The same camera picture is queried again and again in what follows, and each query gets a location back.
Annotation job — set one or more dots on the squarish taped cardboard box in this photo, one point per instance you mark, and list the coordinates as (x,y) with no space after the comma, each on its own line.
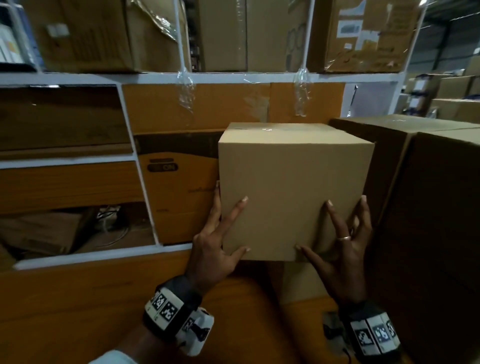
(292,187)

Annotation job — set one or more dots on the person's left forearm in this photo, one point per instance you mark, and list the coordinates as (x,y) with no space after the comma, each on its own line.
(142,343)

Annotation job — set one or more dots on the person's white sleeve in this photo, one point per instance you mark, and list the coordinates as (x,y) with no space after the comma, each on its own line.
(112,358)

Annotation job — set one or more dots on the person's left hand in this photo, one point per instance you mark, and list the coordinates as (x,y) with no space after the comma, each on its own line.
(210,255)

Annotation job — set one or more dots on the wooden shelf unit white frame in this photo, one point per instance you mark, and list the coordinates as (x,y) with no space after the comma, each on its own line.
(67,187)

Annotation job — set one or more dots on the large cardboard box dark band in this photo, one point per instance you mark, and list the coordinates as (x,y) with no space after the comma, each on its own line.
(180,198)

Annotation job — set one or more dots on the wrist tracker band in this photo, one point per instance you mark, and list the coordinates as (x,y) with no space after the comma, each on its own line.
(170,307)
(371,333)

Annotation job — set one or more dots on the person's right hand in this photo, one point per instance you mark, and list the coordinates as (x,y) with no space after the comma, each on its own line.
(348,273)

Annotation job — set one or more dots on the pile of distant cardboard boxes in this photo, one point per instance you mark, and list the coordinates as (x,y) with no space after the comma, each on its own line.
(450,97)

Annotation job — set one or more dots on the brown cardboard box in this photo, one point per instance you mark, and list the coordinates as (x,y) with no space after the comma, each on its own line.
(243,37)
(93,41)

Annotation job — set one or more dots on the plastic wrapped cardboard box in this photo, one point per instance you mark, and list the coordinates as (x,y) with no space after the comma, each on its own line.
(217,105)

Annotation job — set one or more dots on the left wrist tracker band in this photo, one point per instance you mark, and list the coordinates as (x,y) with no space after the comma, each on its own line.
(170,307)

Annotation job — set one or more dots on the right wrist tracker band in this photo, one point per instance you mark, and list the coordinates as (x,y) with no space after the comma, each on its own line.
(371,333)

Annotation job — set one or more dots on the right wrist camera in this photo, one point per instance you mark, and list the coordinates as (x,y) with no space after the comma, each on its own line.
(333,332)

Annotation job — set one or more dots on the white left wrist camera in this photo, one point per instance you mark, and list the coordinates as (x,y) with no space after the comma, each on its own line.
(198,332)

